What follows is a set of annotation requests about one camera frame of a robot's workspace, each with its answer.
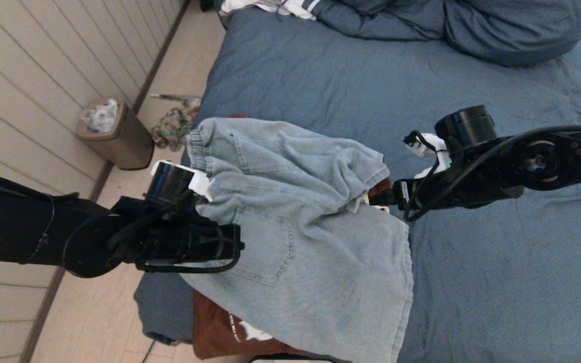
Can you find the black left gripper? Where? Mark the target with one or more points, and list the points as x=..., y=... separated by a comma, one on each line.
x=189, y=242

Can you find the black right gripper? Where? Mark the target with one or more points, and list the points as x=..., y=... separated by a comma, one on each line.
x=467, y=126

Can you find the light blue denim shorts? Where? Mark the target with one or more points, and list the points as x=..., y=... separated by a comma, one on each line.
x=321, y=262

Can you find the brown shorts with white print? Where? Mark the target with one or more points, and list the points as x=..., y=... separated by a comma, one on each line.
x=220, y=327

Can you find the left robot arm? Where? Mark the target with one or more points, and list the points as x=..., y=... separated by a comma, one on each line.
x=8, y=232

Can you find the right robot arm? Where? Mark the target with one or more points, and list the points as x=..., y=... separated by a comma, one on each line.
x=573, y=156

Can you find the multicoloured cloth bundle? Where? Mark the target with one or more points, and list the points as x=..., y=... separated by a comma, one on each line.
x=172, y=130

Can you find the brown metal trash bin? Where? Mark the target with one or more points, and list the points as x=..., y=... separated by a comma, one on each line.
x=129, y=143

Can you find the blue bed cover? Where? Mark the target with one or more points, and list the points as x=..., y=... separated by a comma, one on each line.
x=497, y=277

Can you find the thin grey rod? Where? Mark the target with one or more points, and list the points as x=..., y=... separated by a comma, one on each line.
x=169, y=97

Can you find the clear plastic bin liner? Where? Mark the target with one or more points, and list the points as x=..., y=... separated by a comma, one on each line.
x=100, y=118

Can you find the white striped garment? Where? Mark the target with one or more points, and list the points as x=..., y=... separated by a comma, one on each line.
x=298, y=7

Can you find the crumpled blue duvet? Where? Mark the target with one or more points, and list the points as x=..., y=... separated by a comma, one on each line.
x=512, y=30

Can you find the small black object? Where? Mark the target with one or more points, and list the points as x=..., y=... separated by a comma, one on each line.
x=207, y=5

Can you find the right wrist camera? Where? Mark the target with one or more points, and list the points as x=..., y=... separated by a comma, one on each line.
x=429, y=146

